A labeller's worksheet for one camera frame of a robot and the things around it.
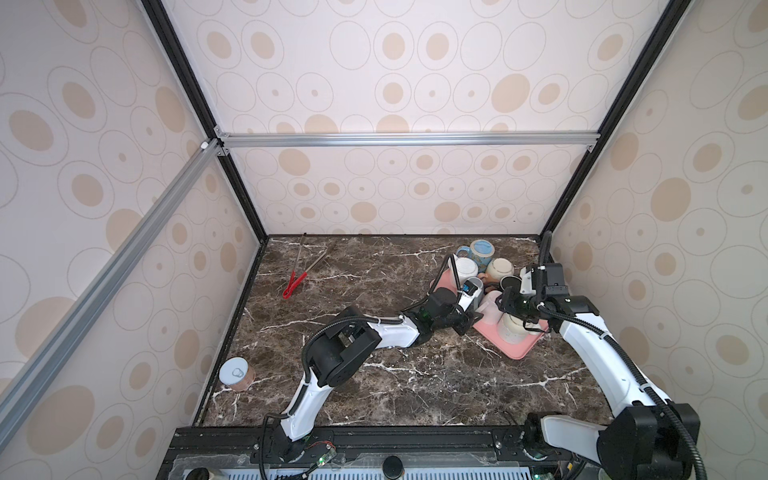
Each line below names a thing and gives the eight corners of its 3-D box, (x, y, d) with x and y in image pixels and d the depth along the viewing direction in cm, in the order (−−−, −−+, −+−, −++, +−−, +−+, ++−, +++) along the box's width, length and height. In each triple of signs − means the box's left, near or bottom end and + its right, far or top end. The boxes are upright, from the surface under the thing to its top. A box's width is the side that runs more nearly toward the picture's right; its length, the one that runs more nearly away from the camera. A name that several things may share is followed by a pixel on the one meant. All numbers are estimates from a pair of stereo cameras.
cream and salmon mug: (478, 284, 108) (484, 267, 100) (489, 270, 112) (496, 253, 104) (496, 295, 105) (504, 278, 97) (507, 281, 109) (516, 263, 101)
